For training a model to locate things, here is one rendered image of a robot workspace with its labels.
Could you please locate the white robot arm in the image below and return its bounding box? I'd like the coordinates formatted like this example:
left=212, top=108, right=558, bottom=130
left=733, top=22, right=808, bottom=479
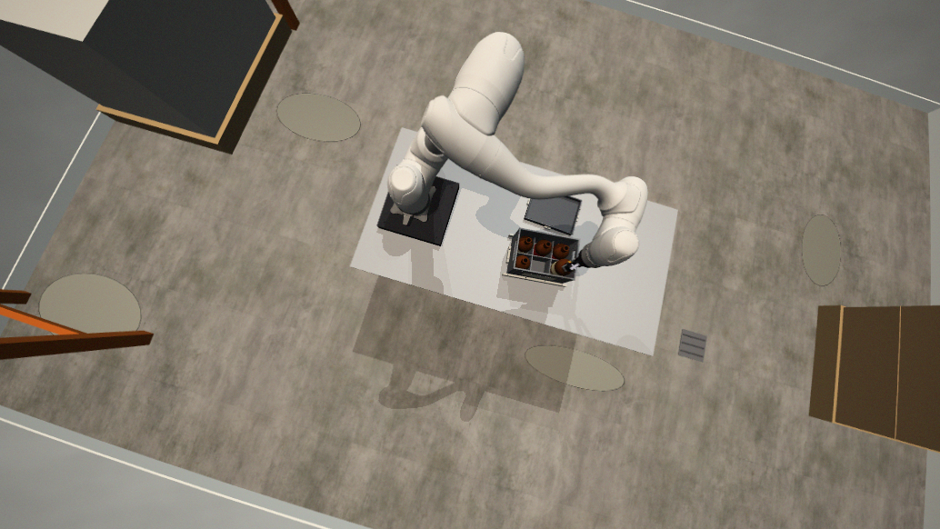
left=387, top=32, right=648, bottom=268

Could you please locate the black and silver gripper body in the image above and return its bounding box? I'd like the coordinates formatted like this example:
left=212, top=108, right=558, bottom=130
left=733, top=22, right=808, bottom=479
left=575, top=249, right=591, bottom=268

